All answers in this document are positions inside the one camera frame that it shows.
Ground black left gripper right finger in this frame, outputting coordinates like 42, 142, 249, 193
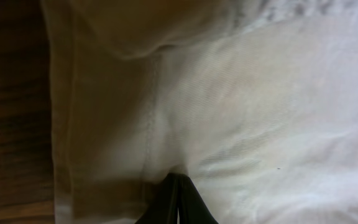
178, 175, 218, 224

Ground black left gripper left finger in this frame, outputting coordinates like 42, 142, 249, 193
135, 174, 179, 224

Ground beige khaki shorts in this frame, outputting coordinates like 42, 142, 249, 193
42, 1, 358, 223

